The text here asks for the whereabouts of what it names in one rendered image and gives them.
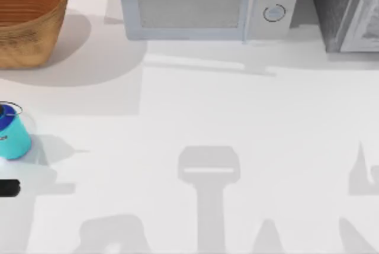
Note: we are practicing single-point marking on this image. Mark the microwave oven door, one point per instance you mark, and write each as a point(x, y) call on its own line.
point(189, 5)

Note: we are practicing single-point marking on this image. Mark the pale microwave oven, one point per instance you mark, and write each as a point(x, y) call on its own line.
point(207, 2)

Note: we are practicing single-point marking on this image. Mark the round microwave knob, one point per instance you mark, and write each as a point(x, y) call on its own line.
point(274, 13)

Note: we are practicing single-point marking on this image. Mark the turquoise and blue cup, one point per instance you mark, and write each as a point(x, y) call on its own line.
point(13, 138)

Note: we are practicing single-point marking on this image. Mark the brown woven basket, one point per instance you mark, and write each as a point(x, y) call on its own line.
point(29, 29)

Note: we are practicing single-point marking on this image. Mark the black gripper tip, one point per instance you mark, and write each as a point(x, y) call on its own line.
point(9, 188)

